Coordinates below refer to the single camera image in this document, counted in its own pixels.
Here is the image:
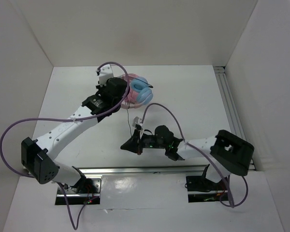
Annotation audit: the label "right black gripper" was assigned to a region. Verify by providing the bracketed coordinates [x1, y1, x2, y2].
[121, 129, 168, 154]

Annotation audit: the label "thin black headphone cable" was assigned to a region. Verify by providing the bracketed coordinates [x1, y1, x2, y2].
[125, 82, 154, 137]

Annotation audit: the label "pink blue cat-ear headphones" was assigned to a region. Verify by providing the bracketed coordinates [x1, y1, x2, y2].
[120, 76, 154, 109]

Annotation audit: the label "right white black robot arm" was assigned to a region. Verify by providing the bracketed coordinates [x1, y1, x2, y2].
[120, 125, 254, 189]

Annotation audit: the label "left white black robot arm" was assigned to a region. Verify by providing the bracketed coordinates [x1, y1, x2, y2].
[21, 77, 128, 193]

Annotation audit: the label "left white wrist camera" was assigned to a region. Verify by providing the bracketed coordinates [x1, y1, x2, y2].
[96, 64, 114, 86]

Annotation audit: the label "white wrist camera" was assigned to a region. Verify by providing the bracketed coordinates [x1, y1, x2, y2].
[132, 116, 144, 131]
[96, 64, 114, 86]

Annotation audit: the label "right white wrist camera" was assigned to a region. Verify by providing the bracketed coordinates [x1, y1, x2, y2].
[132, 116, 144, 131]

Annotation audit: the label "pink headphones with wrapped cable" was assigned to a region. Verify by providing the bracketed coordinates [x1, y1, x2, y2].
[122, 73, 145, 109]

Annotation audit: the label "aluminium rail front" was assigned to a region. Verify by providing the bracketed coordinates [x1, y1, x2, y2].
[79, 165, 206, 175]

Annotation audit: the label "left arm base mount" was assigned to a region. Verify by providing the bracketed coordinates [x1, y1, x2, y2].
[63, 176, 102, 205]

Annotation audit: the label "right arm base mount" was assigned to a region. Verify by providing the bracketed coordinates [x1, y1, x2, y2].
[185, 164, 229, 203]

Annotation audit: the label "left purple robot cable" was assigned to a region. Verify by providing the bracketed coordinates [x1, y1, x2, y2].
[0, 61, 131, 230]

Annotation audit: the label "aluminium rail right edge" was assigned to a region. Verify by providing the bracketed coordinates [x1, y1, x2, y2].
[213, 66, 246, 140]

